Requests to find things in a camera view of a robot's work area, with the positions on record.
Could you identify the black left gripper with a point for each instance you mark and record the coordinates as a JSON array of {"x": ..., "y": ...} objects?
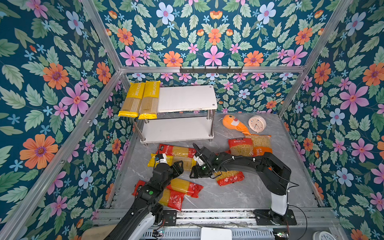
[{"x": 178, "y": 167}]

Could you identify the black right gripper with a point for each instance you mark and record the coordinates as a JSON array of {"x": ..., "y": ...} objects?
[{"x": 195, "y": 170}]

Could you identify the yellow spaghetti pack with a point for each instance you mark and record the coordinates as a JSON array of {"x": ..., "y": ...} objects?
[
  {"x": 188, "y": 162},
  {"x": 132, "y": 103},
  {"x": 149, "y": 105}
]

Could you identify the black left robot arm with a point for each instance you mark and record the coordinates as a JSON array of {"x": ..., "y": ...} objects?
[{"x": 146, "y": 210}]

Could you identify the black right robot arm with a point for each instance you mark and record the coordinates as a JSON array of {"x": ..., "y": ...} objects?
[{"x": 272, "y": 171}]

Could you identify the white two-tier shelf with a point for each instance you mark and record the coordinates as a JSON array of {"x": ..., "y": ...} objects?
[{"x": 190, "y": 115}]

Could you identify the red spaghetti pack rear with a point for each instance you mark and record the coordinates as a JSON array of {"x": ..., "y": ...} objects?
[{"x": 176, "y": 151}]

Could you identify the red spaghetti pack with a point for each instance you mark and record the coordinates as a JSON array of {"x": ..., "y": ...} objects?
[
  {"x": 185, "y": 187},
  {"x": 176, "y": 151},
  {"x": 170, "y": 198}
]

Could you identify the red spaghetti pack middle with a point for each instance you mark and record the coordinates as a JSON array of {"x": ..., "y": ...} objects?
[{"x": 185, "y": 187}]

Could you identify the red macaroni bag large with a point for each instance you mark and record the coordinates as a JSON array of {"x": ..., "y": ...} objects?
[{"x": 229, "y": 177}]

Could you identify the red spaghetti pack front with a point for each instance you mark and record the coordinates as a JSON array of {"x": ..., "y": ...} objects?
[{"x": 170, "y": 198}]

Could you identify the red macaroni bag small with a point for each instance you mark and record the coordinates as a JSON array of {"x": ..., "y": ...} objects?
[{"x": 241, "y": 147}]

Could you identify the orange fish plush toy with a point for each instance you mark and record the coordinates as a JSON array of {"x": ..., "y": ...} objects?
[{"x": 232, "y": 123}]

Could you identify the orange macaroni bag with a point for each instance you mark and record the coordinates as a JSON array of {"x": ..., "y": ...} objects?
[{"x": 261, "y": 144}]

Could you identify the white box at bottom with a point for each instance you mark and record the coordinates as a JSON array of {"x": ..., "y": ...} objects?
[{"x": 216, "y": 234}]

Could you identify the pink round alarm clock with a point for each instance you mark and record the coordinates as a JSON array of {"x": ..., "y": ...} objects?
[{"x": 257, "y": 123}]

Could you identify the beige cushion bottom left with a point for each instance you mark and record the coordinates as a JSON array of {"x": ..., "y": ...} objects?
[{"x": 98, "y": 233}]

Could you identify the white round device bottom right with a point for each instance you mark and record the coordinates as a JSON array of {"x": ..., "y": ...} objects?
[{"x": 323, "y": 235}]

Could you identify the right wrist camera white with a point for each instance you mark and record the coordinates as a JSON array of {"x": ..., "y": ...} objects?
[{"x": 199, "y": 161}]

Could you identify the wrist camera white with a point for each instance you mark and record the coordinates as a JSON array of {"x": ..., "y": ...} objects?
[
  {"x": 199, "y": 161},
  {"x": 161, "y": 159}
]

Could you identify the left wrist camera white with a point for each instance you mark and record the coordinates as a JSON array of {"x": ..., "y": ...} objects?
[{"x": 161, "y": 159}]

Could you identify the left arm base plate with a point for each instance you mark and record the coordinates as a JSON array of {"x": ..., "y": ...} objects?
[{"x": 169, "y": 218}]

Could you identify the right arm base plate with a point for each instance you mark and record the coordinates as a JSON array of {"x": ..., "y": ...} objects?
[{"x": 270, "y": 218}]

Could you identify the black hook rail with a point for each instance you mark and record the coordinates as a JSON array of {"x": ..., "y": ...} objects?
[{"x": 211, "y": 70}]

